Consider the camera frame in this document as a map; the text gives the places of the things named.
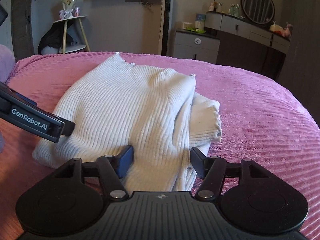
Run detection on white ribbed knit sweater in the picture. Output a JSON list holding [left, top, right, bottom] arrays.
[[33, 53, 222, 192]]

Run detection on dark clothes pile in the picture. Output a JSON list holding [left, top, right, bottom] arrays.
[[37, 23, 64, 54]]

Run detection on lavender pillow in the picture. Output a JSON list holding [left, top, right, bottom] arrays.
[[0, 44, 16, 83]]

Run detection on pink ribbed bed blanket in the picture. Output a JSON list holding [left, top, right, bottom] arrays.
[[1, 52, 319, 239]]

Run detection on round white side table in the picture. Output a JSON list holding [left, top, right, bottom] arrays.
[[52, 15, 91, 54]]

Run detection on wrapped flower bouquet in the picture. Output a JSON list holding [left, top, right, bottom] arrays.
[[61, 0, 77, 20]]

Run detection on grey nightstand cabinet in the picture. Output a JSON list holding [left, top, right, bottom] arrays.
[[172, 30, 220, 64]]

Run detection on grey dressing table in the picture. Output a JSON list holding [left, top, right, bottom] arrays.
[[204, 11, 290, 81]]

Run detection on white tower fan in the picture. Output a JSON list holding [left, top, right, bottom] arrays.
[[158, 0, 174, 56]]

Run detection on blue white box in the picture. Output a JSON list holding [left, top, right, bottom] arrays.
[[195, 14, 206, 30]]

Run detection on pink plush toy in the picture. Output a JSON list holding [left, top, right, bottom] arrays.
[[282, 23, 293, 39]]

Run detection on round vanity mirror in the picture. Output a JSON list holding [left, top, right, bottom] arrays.
[[240, 0, 275, 25]]

